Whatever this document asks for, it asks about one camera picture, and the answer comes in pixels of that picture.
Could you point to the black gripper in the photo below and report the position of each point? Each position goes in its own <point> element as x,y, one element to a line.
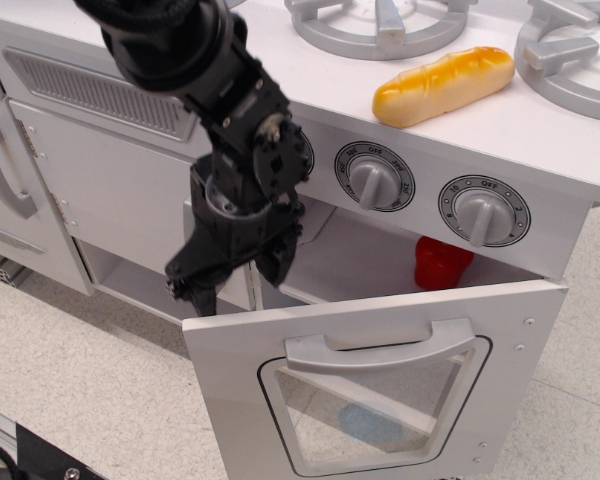
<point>226,237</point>

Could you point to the grey oven door handle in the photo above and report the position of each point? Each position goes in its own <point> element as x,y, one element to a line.
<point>311,354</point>

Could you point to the white oven door with window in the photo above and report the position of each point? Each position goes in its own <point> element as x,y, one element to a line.
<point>271,422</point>

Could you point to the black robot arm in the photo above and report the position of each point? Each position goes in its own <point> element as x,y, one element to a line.
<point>243,194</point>

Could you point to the grey left oven knob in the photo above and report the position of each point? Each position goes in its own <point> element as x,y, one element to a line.
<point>304,148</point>

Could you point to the grey oven knob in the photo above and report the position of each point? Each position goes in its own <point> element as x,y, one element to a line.
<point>374,176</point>
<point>304,148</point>
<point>484,211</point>

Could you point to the grey middle oven knob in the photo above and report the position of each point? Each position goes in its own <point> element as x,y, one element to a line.
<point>374,176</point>

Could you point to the grey right oven knob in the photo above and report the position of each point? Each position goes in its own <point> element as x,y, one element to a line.
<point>484,211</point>

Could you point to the white cabinet door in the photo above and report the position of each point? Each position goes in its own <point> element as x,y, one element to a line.
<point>126,205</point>

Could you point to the blue toy plate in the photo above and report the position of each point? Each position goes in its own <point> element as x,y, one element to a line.
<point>368,426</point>

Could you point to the red toy pepper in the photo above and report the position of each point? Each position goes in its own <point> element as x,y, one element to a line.
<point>439,265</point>

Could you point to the white left fridge door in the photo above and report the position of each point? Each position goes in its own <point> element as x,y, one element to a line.
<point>32,231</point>

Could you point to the grey vent grille panel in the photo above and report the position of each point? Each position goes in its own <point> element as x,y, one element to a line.
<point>100,94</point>

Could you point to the white toy kitchen unit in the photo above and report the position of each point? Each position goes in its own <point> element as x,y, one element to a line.
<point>548,154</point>

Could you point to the yellow toy bread loaf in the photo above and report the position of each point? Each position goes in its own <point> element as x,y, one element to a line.
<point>452,82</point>

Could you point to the grey middle stove burner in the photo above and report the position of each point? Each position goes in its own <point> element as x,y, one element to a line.
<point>379,30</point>

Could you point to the grey stove burner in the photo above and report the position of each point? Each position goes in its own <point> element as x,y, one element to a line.
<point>379,30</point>
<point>557,53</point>

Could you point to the grey right stove burner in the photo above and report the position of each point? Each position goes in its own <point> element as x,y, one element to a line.
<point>557,53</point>

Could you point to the aluminium frame rail left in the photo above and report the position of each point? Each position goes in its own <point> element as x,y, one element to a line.
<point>12,273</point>

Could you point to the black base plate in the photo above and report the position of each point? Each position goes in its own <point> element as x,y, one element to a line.
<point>40,459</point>

